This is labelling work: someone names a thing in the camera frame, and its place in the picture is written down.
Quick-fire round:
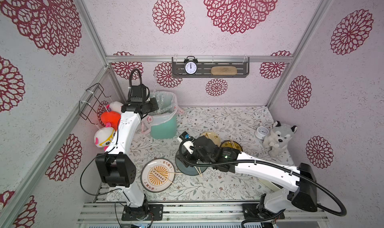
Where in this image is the cream small plate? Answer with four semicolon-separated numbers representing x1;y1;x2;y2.
201;132;222;147

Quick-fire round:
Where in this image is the floral table mat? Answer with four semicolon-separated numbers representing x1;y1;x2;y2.
129;107;293;202

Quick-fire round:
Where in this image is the black wire wall rack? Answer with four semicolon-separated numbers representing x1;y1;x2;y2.
78;83;111;126

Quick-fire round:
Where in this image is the black alarm clock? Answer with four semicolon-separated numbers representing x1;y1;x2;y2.
184;56;199;75

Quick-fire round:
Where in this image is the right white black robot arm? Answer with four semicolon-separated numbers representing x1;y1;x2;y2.
179;137;318;213

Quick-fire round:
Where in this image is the wooden brush on shelf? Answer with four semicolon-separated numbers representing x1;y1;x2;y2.
211;66;238;76

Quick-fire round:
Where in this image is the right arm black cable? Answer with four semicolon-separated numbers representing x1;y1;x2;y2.
177;139;348;228

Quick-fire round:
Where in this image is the small white alarm clock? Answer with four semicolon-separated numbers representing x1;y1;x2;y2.
255;126;269;140

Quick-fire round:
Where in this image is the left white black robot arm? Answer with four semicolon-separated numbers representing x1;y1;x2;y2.
95;85;159;209

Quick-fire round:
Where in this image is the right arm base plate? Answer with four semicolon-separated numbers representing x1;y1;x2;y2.
242;203;286;221

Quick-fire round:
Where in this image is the grey wall shelf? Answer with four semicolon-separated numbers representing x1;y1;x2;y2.
171;56;250;78

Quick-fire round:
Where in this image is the yellow patterned plate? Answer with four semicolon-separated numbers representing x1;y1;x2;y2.
220;140;243;152

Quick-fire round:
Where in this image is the red plush toy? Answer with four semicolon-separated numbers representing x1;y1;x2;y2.
100;111;121;131

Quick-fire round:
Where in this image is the white plush with yellow glasses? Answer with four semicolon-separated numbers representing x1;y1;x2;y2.
94;127;116;148

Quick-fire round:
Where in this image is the grey husky plush toy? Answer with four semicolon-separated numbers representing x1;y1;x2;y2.
263;121;298;157

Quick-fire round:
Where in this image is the pink white plush toy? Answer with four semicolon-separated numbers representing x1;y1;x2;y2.
106;102;123;114

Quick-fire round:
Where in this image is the green trash bin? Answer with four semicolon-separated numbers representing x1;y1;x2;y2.
148;91;179;140

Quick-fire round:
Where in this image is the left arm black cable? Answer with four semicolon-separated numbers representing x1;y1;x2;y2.
79;68;151;199

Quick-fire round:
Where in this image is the dark green glass plate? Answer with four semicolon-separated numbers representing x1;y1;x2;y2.
175;156;207;176

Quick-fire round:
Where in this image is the white orange sunburst plate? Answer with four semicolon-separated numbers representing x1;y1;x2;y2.
141;159;176;193

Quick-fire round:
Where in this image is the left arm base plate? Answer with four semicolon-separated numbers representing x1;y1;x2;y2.
121;204;164;222

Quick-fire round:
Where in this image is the white digital scale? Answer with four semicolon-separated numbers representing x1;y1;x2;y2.
258;178;283;192

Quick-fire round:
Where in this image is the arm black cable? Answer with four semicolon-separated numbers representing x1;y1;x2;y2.
79;68;151;199
177;139;348;228

